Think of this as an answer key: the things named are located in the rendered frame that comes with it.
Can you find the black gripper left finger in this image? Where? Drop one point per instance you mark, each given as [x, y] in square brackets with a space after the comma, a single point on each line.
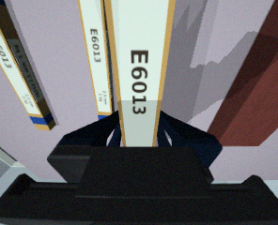
[97, 133]

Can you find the tan box with blue bands and white label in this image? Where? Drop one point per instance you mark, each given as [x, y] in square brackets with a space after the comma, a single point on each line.
[94, 24]

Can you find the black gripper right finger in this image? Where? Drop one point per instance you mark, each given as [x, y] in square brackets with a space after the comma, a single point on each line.
[205, 145]

